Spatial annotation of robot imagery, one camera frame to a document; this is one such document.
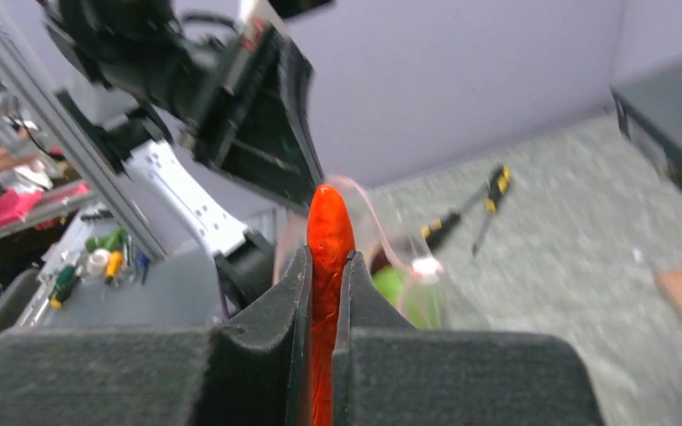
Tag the background workbench clutter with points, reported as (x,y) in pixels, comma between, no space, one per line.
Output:
(29,235)

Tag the black yellow screwdriver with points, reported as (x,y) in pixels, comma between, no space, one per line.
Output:
(498,186)
(437,231)

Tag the dark rack server chassis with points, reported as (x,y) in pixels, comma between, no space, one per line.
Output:
(649,113)

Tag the aluminium rail left edge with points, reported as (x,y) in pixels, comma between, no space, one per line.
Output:
(27,79)

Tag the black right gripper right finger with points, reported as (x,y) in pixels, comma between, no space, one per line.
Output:
(386,372)

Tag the clear zip top bag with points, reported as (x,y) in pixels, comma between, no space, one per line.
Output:
(384,240)

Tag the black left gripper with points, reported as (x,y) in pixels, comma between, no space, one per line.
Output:
(239,85)

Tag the orange carrot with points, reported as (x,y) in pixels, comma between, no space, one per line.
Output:
(329,236)

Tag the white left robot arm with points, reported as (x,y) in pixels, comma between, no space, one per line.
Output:
(243,258)

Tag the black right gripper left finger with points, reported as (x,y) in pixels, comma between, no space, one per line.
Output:
(252,370)

